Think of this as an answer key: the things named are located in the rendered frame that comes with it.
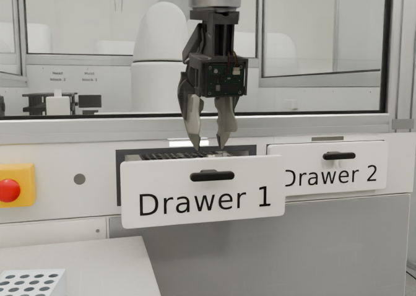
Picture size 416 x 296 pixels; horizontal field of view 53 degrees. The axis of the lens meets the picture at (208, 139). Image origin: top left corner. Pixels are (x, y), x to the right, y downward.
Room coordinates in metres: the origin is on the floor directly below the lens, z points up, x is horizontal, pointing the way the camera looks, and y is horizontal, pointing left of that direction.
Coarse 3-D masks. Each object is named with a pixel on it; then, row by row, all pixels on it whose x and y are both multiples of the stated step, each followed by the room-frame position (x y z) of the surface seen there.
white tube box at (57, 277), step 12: (0, 276) 0.54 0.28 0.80; (12, 276) 0.55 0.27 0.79; (24, 276) 0.55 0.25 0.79; (36, 276) 0.55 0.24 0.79; (48, 276) 0.54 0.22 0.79; (60, 276) 0.54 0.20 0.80; (0, 288) 0.51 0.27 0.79; (12, 288) 0.51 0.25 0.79; (24, 288) 0.51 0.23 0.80; (36, 288) 0.51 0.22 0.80; (48, 288) 0.51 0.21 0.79; (60, 288) 0.53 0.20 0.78
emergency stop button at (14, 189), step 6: (6, 180) 0.69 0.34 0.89; (12, 180) 0.70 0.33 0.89; (0, 186) 0.69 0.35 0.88; (6, 186) 0.69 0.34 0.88; (12, 186) 0.69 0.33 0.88; (18, 186) 0.70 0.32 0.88; (0, 192) 0.69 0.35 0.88; (6, 192) 0.69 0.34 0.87; (12, 192) 0.69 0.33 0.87; (18, 192) 0.70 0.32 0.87; (0, 198) 0.69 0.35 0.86; (6, 198) 0.69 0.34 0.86; (12, 198) 0.69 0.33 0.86
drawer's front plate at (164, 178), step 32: (160, 160) 0.69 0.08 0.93; (192, 160) 0.70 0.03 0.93; (224, 160) 0.71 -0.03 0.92; (256, 160) 0.73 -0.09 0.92; (128, 192) 0.67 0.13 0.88; (160, 192) 0.68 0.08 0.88; (192, 192) 0.70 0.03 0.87; (224, 192) 0.71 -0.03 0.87; (256, 192) 0.73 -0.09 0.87; (128, 224) 0.67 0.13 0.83; (160, 224) 0.68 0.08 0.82
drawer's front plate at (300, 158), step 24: (288, 144) 0.89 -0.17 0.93; (312, 144) 0.90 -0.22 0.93; (336, 144) 0.91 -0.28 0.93; (360, 144) 0.93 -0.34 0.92; (384, 144) 0.94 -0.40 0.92; (288, 168) 0.88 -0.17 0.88; (312, 168) 0.90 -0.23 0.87; (336, 168) 0.91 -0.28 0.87; (360, 168) 0.93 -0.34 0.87; (384, 168) 0.94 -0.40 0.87; (288, 192) 0.88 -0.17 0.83; (312, 192) 0.90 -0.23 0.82
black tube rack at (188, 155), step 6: (144, 156) 0.92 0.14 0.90; (150, 156) 0.91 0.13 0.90; (156, 156) 0.91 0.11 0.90; (162, 156) 0.91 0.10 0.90; (168, 156) 0.91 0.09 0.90; (174, 156) 0.91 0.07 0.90; (180, 156) 0.91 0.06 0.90; (186, 156) 0.91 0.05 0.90; (192, 156) 0.91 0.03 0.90; (198, 156) 0.91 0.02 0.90; (204, 156) 0.91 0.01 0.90
